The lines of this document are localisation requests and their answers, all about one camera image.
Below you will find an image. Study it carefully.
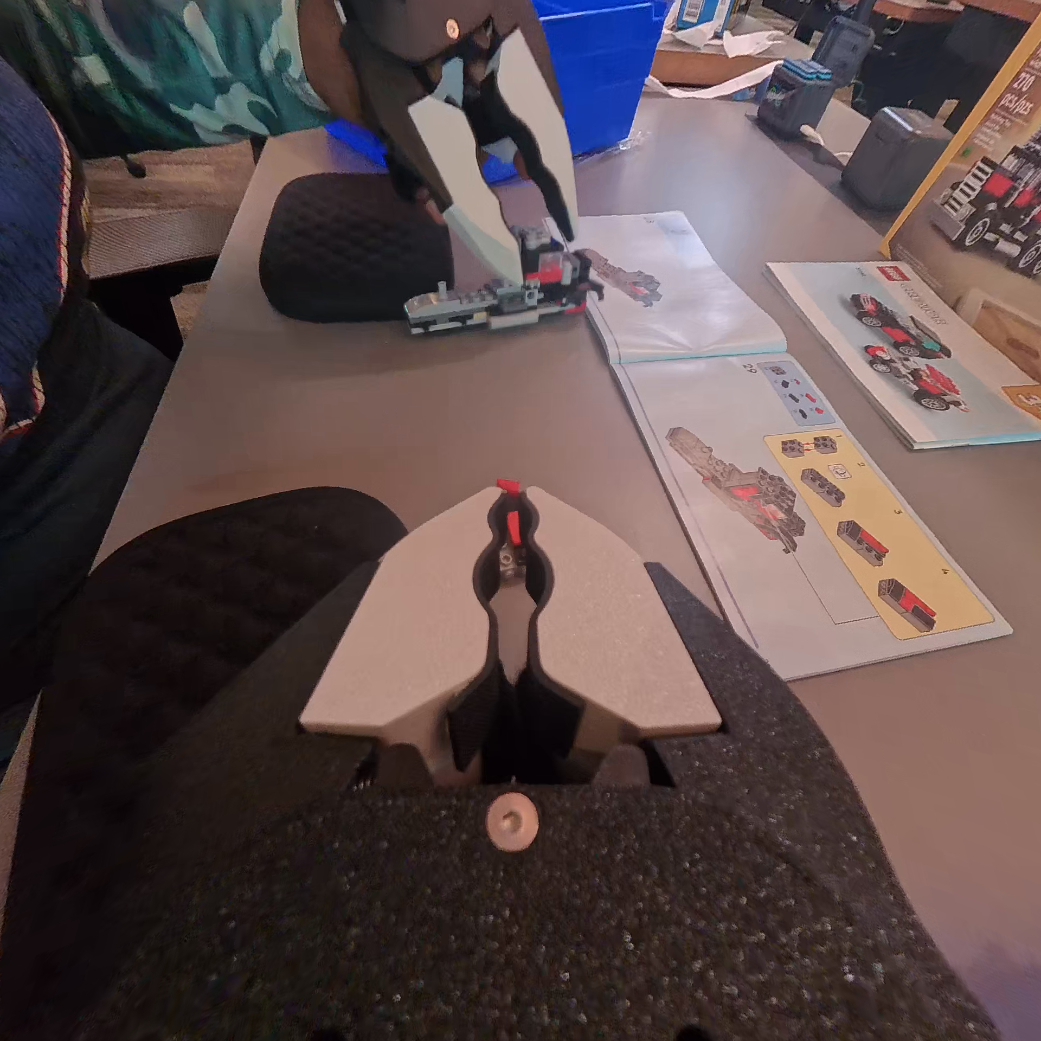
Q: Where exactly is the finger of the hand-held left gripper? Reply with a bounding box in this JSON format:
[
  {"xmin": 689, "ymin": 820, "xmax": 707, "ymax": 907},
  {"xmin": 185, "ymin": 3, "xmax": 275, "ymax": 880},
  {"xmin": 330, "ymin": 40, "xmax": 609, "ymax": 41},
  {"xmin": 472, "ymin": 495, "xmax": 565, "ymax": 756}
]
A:
[
  {"xmin": 382, "ymin": 96, "xmax": 523, "ymax": 283},
  {"xmin": 480, "ymin": 15, "xmax": 581, "ymax": 243}
]

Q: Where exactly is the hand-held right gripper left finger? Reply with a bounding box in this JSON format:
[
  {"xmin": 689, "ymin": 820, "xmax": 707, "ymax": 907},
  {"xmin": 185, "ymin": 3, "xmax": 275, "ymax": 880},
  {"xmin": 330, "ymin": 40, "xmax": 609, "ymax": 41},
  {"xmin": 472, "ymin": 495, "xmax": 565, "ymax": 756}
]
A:
[{"xmin": 299, "ymin": 486, "xmax": 513, "ymax": 786}]

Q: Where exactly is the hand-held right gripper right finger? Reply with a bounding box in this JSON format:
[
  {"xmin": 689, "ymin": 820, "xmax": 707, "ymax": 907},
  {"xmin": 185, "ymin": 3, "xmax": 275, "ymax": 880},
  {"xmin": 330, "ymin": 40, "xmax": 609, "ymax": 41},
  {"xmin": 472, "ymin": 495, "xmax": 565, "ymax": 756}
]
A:
[{"xmin": 520, "ymin": 486, "xmax": 723, "ymax": 783}]

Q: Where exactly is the partly built toy brick model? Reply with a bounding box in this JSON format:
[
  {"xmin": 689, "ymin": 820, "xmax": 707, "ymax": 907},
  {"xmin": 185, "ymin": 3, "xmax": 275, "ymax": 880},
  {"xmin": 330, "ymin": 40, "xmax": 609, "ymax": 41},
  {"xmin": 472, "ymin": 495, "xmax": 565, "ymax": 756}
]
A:
[{"xmin": 404, "ymin": 223, "xmax": 608, "ymax": 337}]

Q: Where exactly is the person's left forearm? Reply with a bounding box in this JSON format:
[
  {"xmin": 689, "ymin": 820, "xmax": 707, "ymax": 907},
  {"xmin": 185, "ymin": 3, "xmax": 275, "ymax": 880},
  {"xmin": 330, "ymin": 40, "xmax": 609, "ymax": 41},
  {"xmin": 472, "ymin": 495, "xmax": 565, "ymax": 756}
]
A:
[{"xmin": 33, "ymin": 0, "xmax": 336, "ymax": 157}]

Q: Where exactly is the grey desk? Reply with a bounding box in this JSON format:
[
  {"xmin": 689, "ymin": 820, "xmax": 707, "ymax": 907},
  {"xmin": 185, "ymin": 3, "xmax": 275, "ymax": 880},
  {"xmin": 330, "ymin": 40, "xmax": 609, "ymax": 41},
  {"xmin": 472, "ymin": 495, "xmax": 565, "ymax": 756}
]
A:
[{"xmin": 0, "ymin": 89, "xmax": 1041, "ymax": 1041}]

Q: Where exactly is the person's left hand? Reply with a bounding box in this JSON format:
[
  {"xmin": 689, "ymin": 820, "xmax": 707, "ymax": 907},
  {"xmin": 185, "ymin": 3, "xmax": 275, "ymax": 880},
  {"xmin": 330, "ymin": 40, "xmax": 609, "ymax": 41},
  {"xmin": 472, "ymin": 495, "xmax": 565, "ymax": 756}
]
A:
[{"xmin": 297, "ymin": 0, "xmax": 383, "ymax": 141}]

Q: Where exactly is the blue plastic bin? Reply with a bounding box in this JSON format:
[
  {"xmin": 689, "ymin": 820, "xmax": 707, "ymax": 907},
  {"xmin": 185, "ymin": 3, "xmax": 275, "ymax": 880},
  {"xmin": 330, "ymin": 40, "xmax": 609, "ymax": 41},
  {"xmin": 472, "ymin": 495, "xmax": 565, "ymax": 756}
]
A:
[{"xmin": 325, "ymin": 0, "xmax": 670, "ymax": 187}]

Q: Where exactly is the black wrist rest pad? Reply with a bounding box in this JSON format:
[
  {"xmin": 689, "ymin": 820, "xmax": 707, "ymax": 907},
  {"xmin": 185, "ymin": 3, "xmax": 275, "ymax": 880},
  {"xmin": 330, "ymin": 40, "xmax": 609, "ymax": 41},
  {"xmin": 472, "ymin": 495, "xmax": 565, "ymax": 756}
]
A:
[
  {"xmin": 259, "ymin": 172, "xmax": 457, "ymax": 325},
  {"xmin": 24, "ymin": 486, "xmax": 409, "ymax": 822}
]

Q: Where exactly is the wood edged grey table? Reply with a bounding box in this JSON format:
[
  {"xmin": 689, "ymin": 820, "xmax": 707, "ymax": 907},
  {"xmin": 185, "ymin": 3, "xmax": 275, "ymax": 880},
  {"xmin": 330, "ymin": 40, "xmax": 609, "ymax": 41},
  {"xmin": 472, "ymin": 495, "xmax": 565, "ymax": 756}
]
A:
[{"xmin": 651, "ymin": 31, "xmax": 814, "ymax": 87}]

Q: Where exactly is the white paper strip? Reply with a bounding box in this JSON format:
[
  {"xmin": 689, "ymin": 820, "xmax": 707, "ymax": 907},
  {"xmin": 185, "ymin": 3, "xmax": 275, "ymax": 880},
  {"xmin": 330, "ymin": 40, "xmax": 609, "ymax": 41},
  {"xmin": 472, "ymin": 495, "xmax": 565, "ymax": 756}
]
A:
[{"xmin": 646, "ymin": 61, "xmax": 783, "ymax": 101}]

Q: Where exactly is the open instruction booklet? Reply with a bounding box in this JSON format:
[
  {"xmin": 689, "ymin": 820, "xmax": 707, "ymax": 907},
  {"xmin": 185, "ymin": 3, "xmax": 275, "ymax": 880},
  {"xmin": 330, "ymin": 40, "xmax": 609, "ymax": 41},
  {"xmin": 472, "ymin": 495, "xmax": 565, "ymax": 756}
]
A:
[{"xmin": 561, "ymin": 211, "xmax": 1014, "ymax": 683}]

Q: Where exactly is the white crumpled paper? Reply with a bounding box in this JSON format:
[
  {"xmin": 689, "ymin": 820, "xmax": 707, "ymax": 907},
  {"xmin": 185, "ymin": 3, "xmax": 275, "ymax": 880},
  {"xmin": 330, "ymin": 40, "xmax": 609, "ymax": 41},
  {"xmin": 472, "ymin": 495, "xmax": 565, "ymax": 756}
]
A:
[{"xmin": 663, "ymin": 0, "xmax": 787, "ymax": 60}]

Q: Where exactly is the black blue battery pack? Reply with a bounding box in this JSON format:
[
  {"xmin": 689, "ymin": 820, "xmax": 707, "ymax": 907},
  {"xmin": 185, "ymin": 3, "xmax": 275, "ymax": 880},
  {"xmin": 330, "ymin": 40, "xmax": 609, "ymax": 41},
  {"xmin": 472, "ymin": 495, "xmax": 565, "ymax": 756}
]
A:
[{"xmin": 758, "ymin": 59, "xmax": 837, "ymax": 141}]

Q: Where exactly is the dark grey case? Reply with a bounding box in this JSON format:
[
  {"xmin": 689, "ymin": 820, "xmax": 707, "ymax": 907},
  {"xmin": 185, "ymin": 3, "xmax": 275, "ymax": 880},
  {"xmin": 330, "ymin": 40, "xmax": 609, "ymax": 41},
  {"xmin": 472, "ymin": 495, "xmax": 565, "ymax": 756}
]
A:
[{"xmin": 812, "ymin": 15, "xmax": 877, "ymax": 74}]

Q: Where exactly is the black power adapter box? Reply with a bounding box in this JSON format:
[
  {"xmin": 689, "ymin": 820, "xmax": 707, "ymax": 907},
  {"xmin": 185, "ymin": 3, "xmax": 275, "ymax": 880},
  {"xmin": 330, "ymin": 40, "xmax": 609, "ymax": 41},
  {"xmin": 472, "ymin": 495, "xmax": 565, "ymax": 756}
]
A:
[{"xmin": 841, "ymin": 106, "xmax": 955, "ymax": 213}]

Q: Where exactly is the closed instruction booklet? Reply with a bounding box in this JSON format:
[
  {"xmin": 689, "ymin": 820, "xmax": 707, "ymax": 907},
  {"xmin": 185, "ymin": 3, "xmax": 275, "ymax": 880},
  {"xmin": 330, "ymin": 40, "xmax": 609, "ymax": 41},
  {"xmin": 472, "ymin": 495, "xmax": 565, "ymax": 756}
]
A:
[{"xmin": 764, "ymin": 260, "xmax": 1041, "ymax": 452}]

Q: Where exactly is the person's printed dark sweatshirt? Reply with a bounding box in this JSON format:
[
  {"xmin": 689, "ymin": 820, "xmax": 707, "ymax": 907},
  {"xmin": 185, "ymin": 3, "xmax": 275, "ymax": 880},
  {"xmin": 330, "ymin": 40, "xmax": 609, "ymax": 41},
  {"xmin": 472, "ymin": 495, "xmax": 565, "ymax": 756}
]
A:
[{"xmin": 0, "ymin": 57, "xmax": 174, "ymax": 717}]

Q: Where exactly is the colourful toy set box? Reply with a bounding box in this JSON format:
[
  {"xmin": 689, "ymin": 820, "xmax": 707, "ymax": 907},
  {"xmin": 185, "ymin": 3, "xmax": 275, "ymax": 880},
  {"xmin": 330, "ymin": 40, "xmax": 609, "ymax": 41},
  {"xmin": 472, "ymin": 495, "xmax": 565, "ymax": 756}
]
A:
[{"xmin": 881, "ymin": 10, "xmax": 1041, "ymax": 387}]

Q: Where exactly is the white cable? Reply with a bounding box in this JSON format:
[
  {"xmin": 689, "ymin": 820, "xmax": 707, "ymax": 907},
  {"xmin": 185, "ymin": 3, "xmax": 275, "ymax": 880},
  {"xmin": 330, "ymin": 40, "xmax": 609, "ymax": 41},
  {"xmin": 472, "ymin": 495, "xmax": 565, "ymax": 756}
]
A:
[{"xmin": 801, "ymin": 122, "xmax": 852, "ymax": 169}]

